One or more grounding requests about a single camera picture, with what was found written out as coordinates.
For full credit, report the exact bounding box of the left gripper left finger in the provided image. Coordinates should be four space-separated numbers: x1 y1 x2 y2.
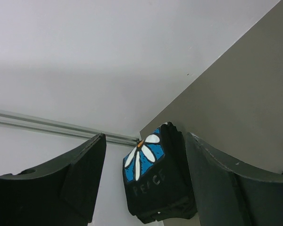
0 133 107 226

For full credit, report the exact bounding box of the folded black daisy t-shirt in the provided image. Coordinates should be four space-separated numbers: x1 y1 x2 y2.
122 122 197 224

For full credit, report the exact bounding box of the left aluminium corner post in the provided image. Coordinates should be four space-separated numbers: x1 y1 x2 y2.
0 110 140 146

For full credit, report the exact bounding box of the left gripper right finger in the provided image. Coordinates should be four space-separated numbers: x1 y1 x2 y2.
186 133 283 226

